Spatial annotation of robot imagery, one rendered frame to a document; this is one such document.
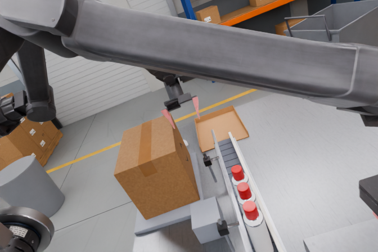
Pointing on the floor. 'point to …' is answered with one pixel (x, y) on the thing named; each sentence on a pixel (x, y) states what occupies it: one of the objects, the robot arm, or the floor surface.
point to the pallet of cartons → (28, 141)
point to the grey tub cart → (340, 24)
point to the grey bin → (30, 187)
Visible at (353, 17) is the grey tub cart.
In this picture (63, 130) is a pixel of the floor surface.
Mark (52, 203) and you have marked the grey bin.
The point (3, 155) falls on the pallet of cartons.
